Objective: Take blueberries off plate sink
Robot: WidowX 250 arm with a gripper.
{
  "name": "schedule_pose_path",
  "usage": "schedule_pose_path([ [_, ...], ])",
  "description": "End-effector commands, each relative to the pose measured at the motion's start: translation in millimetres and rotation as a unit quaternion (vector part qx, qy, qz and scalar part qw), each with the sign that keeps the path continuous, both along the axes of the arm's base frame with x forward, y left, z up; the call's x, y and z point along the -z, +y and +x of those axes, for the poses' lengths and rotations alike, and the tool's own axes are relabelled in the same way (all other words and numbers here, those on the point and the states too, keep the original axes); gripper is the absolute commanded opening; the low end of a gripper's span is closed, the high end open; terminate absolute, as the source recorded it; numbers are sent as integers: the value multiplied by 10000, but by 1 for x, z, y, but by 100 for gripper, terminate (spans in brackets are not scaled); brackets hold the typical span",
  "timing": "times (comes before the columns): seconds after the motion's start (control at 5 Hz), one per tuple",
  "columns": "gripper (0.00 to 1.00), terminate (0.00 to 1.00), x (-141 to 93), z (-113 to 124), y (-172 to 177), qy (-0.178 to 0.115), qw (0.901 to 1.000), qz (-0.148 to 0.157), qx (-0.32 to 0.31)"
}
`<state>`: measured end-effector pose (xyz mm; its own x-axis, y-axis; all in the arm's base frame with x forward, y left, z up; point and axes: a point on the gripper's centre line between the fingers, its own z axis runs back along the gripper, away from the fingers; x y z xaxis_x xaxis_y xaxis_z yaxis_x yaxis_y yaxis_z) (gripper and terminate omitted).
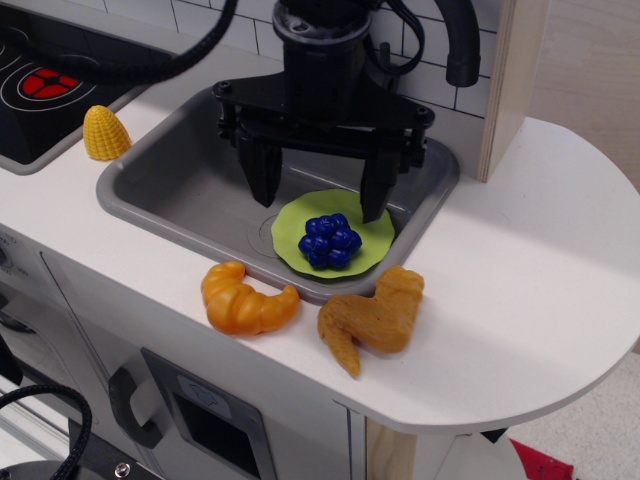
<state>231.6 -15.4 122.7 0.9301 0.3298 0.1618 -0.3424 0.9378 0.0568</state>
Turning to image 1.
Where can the toy fried chicken wing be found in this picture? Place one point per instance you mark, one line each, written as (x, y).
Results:
(384, 321)

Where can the yellow toy corn piece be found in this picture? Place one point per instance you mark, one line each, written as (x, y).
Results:
(105, 137)

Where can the blue toy blueberries cluster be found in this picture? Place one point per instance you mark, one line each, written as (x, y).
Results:
(329, 242)

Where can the dark grey oven door handle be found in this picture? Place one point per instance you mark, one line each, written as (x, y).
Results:
(121, 389)

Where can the orange toy croissant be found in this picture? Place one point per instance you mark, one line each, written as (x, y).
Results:
(236, 308)

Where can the black toy stovetop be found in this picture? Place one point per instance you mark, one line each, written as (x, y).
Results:
(43, 110)

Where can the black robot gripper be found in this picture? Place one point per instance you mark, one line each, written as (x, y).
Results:
(324, 100)

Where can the red cloth on floor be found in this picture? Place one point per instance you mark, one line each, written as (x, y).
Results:
(540, 466)

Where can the black toy faucet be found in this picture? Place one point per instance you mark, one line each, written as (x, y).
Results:
(463, 59)

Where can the wooden kitchen side post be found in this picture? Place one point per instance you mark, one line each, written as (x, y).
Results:
(521, 29)

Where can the green toy plate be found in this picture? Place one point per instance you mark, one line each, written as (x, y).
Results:
(289, 227)

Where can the grey toy sink basin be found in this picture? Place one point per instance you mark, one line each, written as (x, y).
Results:
(184, 183)

